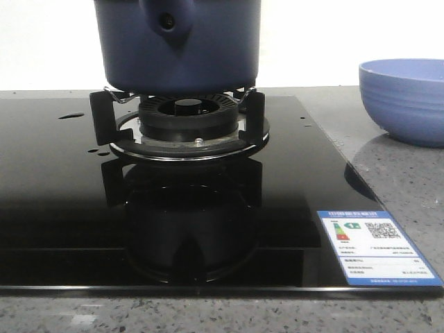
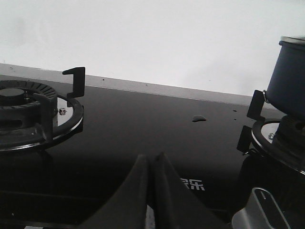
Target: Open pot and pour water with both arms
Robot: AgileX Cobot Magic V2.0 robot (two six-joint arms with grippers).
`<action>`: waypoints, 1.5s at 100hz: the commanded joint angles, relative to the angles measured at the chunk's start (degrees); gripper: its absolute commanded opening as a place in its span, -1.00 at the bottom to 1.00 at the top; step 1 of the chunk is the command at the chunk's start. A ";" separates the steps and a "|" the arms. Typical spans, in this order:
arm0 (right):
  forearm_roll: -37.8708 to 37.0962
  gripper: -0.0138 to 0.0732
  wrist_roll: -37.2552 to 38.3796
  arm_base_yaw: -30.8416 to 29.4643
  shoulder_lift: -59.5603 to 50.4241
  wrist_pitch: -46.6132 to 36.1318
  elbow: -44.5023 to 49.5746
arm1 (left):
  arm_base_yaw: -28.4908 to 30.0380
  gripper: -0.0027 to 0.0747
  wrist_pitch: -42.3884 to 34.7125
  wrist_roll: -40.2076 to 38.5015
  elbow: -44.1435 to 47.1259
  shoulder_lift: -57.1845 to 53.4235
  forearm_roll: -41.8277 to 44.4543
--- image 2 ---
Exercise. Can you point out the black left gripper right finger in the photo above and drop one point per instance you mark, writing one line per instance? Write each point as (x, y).
(174, 205)

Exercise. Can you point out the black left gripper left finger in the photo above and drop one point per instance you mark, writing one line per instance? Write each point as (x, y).
(126, 209)

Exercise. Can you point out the right black pot support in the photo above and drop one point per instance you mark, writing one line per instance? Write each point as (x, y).
(257, 139)

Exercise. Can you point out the black pot support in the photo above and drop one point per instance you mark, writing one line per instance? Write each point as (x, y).
(257, 139)
(68, 119)

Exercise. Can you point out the left black pot support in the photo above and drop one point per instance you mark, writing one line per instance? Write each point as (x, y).
(68, 119)

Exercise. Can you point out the blue cooking pot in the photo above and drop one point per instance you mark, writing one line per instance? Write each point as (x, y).
(286, 89)

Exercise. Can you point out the black glass gas cooktop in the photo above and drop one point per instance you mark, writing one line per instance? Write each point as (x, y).
(61, 185)

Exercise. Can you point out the silver stove control knob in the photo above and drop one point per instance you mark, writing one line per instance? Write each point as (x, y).
(260, 212)

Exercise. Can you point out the right gas burner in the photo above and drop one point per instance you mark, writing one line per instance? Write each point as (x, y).
(288, 143)

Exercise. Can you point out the gas burner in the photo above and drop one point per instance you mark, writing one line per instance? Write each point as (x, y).
(20, 112)
(288, 143)

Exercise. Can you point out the left gas burner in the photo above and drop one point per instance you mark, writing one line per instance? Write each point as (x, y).
(20, 112)

